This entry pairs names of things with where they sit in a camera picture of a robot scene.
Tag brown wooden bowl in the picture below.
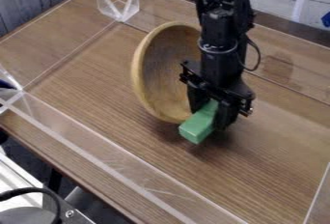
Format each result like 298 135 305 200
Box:
129 21 200 124

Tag white container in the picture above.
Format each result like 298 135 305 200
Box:
291 0 330 31

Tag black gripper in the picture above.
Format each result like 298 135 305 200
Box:
179 41 255 130

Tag clear acrylic front barrier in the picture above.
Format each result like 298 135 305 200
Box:
0 66 247 224

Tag clear acrylic corner bracket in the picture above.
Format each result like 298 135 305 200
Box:
96 0 139 22

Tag grey metal bracket with screw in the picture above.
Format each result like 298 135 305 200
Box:
47 187 96 224

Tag green rectangular block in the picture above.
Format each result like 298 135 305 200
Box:
179 100 218 145

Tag black cable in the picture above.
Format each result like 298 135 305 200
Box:
0 186 63 224

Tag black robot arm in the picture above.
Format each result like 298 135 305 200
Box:
179 0 255 129

